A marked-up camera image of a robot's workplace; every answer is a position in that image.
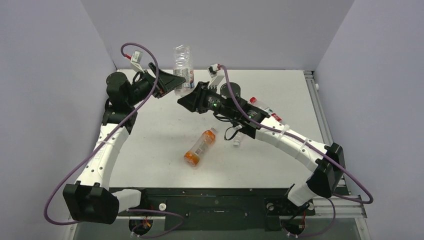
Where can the aluminium frame rail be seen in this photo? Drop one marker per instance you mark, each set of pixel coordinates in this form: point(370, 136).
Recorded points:
point(344, 208)

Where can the orange tea bottle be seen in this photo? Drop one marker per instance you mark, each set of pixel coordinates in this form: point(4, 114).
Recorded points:
point(200, 148)

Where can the red-cap water bottle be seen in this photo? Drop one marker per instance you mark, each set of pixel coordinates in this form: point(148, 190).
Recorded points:
point(263, 106)

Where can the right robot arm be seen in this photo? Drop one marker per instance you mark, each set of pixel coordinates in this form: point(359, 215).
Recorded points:
point(323, 161)

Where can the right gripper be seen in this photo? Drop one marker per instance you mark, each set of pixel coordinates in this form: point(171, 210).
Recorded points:
point(201, 98)

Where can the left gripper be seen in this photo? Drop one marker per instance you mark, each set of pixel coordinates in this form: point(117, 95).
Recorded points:
point(166, 82)

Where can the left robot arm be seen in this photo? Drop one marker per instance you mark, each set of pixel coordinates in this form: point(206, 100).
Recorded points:
point(89, 198)

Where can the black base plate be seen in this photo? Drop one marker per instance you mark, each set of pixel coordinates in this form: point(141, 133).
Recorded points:
point(219, 209)

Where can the clear crushed bottle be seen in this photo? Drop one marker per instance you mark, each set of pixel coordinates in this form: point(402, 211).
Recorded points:
point(237, 140)

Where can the clear blue-label bottle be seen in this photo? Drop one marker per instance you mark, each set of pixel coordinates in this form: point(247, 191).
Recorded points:
point(183, 67)

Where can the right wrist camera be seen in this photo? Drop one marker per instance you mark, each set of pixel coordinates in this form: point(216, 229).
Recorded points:
point(217, 75)

